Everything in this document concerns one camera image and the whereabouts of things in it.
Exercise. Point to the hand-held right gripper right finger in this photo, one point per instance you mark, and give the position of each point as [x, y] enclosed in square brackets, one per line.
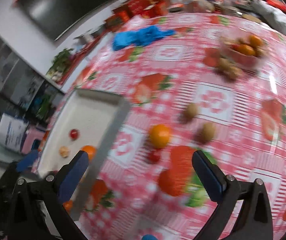
[209, 177]

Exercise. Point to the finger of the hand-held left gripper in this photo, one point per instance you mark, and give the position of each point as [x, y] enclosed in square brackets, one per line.
[27, 161]

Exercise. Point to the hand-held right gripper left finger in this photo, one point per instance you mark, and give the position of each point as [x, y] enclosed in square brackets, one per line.
[74, 177]

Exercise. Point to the orange tangerine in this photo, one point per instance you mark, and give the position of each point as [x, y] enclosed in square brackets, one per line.
[245, 50]
[255, 40]
[160, 135]
[67, 205]
[89, 150]

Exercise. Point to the red cherry tomato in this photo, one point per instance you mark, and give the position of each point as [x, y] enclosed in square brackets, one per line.
[74, 133]
[234, 46]
[154, 156]

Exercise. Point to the white rectangular tray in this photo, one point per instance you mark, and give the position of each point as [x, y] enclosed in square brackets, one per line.
[107, 142]

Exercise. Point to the clear glass bowl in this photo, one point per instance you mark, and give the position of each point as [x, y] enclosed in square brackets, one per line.
[251, 62]

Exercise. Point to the pink plastic stool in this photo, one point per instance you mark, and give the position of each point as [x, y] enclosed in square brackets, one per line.
[34, 138]

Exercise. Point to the strawberry print plastic tablecloth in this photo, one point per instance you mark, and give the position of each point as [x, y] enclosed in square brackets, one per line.
[233, 155]

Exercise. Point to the white printed sack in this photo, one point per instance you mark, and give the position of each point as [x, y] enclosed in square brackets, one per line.
[11, 132]

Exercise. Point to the glass door cabinet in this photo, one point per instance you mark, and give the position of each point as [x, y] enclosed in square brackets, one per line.
[10, 67]

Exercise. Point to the green potted plant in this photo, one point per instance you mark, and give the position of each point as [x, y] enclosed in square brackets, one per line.
[61, 57]

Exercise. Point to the blue cloth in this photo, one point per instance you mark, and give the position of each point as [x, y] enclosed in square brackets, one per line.
[138, 38]

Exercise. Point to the black television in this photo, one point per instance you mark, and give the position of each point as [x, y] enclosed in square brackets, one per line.
[70, 5]

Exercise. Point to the stack of red gift boxes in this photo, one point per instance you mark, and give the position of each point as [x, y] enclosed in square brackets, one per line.
[145, 5]

